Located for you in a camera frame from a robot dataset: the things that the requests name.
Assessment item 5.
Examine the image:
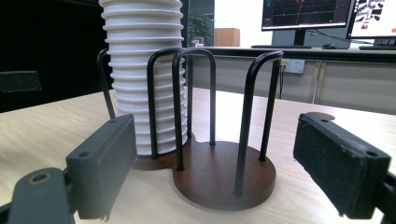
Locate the bright-screen monitor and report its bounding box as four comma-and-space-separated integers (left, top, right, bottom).
346, 0, 396, 47

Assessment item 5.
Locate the black wire cup holder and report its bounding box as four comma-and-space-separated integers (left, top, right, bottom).
96, 47, 285, 211

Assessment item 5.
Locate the wide dark-screen monitor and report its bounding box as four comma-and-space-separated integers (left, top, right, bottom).
261, 0, 356, 47

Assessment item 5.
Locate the black-edged office desk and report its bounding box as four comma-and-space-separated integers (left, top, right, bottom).
186, 46, 396, 64

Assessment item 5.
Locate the stack of white paper cups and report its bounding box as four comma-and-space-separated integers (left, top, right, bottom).
98, 0, 189, 157

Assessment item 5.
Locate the black socket cable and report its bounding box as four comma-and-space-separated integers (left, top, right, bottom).
278, 64, 286, 101

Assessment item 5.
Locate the white wall socket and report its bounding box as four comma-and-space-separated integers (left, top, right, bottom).
287, 58, 306, 75

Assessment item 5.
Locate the green potted plant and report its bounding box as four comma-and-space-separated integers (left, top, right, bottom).
188, 13, 215, 48

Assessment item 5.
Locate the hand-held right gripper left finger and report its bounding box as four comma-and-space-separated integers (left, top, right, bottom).
65, 113, 138, 221

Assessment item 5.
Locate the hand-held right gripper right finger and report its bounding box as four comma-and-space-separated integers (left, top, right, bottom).
292, 112, 392, 220

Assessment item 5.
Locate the black keyboard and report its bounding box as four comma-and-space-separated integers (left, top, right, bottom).
358, 45, 396, 51

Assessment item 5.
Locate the round table grommet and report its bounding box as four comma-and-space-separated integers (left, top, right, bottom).
306, 111, 336, 122

